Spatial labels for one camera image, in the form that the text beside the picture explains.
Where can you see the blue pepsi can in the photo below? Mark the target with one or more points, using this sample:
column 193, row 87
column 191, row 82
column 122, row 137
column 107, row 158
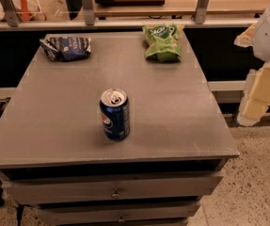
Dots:
column 115, row 111

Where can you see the dark blue chip bag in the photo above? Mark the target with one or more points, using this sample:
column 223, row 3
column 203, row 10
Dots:
column 66, row 49

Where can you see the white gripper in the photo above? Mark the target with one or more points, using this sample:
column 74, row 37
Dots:
column 256, row 101

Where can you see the upper grey drawer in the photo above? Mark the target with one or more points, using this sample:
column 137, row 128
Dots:
column 114, row 187

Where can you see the lower grey drawer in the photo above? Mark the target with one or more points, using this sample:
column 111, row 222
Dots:
column 119, row 213

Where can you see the grey cabinet with drawers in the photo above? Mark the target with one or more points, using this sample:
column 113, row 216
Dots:
column 52, row 126

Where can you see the grey drawer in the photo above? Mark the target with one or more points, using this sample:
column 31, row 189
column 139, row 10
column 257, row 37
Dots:
column 119, row 213
column 114, row 187

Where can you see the metal shelf rail frame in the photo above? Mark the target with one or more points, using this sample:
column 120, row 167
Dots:
column 92, row 15

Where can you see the green rice chip bag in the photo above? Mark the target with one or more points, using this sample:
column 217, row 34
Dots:
column 164, row 42

